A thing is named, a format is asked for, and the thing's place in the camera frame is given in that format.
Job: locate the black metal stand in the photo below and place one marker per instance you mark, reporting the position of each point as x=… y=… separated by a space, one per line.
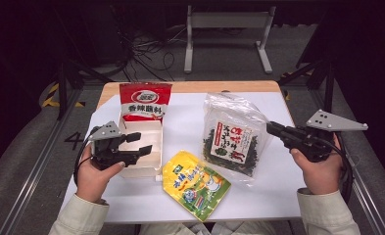
x=328 y=94
x=62 y=91

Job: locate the yellow black hazard tape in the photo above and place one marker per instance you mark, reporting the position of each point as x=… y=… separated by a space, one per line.
x=287 y=95
x=51 y=96

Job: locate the aluminium floor rail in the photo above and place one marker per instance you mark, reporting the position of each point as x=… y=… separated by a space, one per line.
x=369 y=196
x=36 y=166

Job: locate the grey metal stand frame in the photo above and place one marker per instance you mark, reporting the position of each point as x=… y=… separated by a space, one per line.
x=227 y=20

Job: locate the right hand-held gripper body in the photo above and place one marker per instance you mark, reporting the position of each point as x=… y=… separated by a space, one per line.
x=311 y=142

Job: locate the white paper sheet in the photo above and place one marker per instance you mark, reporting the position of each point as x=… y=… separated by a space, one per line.
x=186 y=111

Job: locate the clear dried seaweed packet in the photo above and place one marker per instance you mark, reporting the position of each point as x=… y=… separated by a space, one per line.
x=232 y=143

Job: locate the person's lap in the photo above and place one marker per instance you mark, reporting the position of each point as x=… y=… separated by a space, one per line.
x=213 y=230

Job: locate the person's right hand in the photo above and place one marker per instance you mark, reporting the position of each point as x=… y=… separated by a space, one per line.
x=322 y=176

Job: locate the red seasoning packet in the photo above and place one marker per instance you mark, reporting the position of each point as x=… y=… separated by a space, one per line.
x=146 y=101

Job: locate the yellow green spout pouch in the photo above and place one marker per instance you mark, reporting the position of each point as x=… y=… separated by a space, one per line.
x=193 y=186

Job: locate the person's left hand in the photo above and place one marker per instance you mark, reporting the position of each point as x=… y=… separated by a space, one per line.
x=90 y=179

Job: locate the white divided storage box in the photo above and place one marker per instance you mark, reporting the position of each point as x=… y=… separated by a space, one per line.
x=151 y=130

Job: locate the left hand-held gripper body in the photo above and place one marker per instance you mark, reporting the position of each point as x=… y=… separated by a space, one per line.
x=110 y=151

